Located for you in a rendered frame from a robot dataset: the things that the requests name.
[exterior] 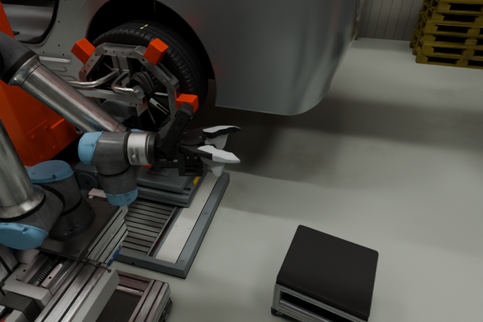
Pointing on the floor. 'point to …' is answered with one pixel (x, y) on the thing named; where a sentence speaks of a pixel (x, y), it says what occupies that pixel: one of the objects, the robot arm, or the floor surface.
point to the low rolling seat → (325, 279)
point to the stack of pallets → (450, 28)
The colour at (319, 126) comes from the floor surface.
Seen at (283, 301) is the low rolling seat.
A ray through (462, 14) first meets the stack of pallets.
